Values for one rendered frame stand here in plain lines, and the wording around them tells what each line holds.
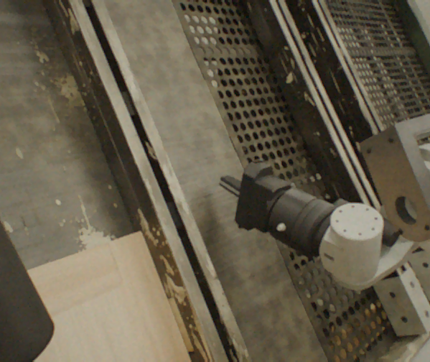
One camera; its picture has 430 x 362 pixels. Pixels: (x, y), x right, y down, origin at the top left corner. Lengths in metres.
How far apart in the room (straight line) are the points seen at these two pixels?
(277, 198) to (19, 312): 0.54
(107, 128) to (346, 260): 0.40
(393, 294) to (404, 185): 0.81
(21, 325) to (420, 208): 0.19
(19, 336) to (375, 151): 0.20
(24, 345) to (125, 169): 0.50
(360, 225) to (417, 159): 0.35
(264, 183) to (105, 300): 0.29
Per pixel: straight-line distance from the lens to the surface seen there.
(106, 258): 0.62
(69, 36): 0.74
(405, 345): 1.05
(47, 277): 0.59
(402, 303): 1.06
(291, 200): 0.65
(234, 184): 0.73
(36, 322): 0.18
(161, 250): 0.63
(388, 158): 0.26
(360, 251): 0.60
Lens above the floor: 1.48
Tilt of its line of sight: 16 degrees down
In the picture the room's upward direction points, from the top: straight up
